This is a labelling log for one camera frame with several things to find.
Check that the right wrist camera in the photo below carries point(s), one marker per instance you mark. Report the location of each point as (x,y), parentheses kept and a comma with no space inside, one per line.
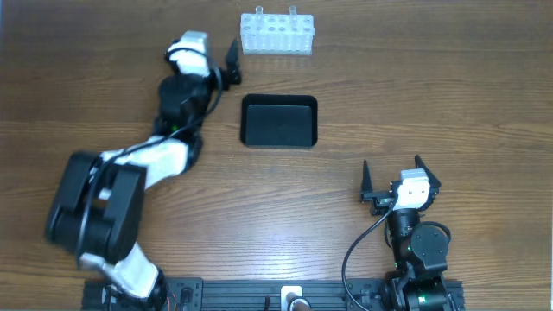
(412,190)

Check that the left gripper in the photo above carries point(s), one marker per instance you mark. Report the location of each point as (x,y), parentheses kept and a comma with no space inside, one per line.
(231,78)

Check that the mounting rail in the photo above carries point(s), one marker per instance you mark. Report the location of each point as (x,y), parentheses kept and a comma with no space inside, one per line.
(242,296)

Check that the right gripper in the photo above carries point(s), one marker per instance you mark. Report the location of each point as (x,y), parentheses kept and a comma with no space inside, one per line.
(380,198)

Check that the black tray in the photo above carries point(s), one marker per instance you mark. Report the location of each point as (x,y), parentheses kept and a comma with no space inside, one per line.
(278,123)

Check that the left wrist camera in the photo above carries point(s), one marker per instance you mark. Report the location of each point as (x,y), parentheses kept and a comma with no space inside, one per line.
(192,52)

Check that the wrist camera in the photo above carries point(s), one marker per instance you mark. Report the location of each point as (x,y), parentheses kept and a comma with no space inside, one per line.
(192,52)
(412,190)

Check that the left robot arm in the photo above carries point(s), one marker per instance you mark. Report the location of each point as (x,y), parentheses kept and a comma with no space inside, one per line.
(116,203)

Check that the white test tube rack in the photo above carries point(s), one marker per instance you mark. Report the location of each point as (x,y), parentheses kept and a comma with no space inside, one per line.
(276,41)

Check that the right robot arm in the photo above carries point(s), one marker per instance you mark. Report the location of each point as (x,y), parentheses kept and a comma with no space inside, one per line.
(421,250)

